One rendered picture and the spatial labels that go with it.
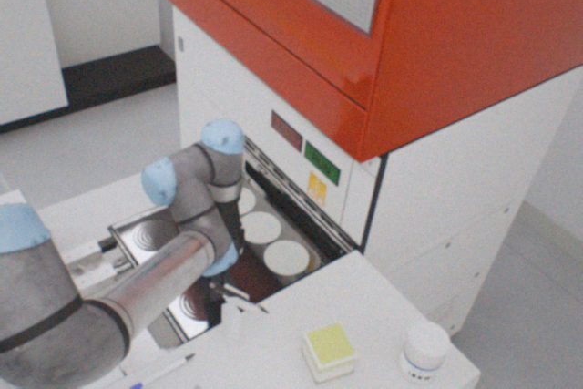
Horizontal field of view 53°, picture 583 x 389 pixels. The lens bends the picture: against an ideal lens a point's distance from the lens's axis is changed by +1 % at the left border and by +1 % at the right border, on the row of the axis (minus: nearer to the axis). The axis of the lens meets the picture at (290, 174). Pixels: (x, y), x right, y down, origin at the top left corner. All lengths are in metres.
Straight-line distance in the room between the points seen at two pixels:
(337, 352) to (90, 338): 0.46
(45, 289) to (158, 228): 0.71
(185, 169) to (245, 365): 0.36
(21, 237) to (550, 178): 2.41
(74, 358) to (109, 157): 2.33
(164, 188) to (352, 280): 0.45
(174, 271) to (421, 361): 0.45
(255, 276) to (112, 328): 0.57
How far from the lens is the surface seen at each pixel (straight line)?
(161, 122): 3.19
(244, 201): 1.44
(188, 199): 1.01
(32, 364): 0.71
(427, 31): 1.00
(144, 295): 0.84
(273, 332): 1.13
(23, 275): 0.69
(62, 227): 1.54
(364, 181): 1.17
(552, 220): 2.90
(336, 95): 1.06
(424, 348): 1.05
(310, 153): 1.28
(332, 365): 1.03
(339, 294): 1.20
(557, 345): 2.57
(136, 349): 1.22
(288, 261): 1.32
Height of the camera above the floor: 1.91
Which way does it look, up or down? 42 degrees down
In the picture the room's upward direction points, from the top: 6 degrees clockwise
